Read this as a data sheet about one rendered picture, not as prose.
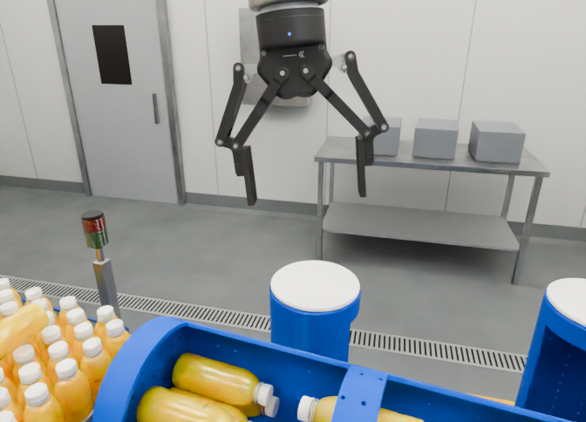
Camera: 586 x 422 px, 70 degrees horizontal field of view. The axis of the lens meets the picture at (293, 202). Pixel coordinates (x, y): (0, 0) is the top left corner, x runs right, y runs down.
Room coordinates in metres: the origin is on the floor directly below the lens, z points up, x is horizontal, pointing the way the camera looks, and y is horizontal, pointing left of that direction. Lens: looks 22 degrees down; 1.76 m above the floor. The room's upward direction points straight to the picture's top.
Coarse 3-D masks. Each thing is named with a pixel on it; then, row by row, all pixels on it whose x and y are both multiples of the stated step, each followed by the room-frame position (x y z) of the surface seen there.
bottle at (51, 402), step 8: (48, 392) 0.64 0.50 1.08; (48, 400) 0.63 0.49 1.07; (56, 400) 0.64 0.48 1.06; (24, 408) 0.62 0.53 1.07; (32, 408) 0.61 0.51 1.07; (40, 408) 0.62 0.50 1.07; (48, 408) 0.62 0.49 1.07; (56, 408) 0.63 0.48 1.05; (24, 416) 0.61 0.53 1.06; (32, 416) 0.61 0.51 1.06; (40, 416) 0.61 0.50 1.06; (48, 416) 0.61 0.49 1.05; (56, 416) 0.62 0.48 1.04; (64, 416) 0.64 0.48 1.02
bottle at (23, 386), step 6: (42, 372) 0.70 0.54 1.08; (36, 378) 0.68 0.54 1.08; (42, 378) 0.69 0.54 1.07; (48, 378) 0.70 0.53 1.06; (24, 384) 0.67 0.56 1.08; (30, 384) 0.67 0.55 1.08; (48, 384) 0.69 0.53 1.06; (18, 390) 0.67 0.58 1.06; (24, 390) 0.66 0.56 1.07; (48, 390) 0.68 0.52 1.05; (18, 396) 0.66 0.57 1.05; (18, 402) 0.66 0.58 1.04; (24, 402) 0.66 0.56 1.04
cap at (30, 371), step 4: (28, 364) 0.70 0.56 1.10; (32, 364) 0.70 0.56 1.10; (36, 364) 0.70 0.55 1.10; (24, 368) 0.69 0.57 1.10; (28, 368) 0.69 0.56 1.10; (32, 368) 0.69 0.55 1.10; (36, 368) 0.69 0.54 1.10; (20, 372) 0.68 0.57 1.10; (24, 372) 0.68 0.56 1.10; (28, 372) 0.68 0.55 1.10; (32, 372) 0.68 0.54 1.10; (36, 372) 0.68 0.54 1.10; (40, 372) 0.69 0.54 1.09; (20, 376) 0.67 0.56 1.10; (24, 376) 0.67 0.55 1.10; (28, 376) 0.67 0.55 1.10; (32, 376) 0.68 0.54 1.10; (36, 376) 0.68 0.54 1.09; (24, 380) 0.67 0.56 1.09; (28, 380) 0.67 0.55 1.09
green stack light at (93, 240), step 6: (90, 234) 1.12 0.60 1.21; (96, 234) 1.12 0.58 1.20; (102, 234) 1.13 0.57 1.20; (90, 240) 1.12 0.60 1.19; (96, 240) 1.12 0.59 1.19; (102, 240) 1.13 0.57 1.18; (108, 240) 1.16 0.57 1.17; (90, 246) 1.12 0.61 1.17; (96, 246) 1.12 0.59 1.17; (102, 246) 1.13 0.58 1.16
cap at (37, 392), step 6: (36, 384) 0.65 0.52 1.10; (42, 384) 0.65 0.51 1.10; (30, 390) 0.63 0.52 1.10; (36, 390) 0.63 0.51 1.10; (42, 390) 0.63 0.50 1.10; (24, 396) 0.62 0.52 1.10; (30, 396) 0.62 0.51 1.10; (36, 396) 0.62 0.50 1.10; (42, 396) 0.62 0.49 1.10; (30, 402) 0.61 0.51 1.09; (36, 402) 0.62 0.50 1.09
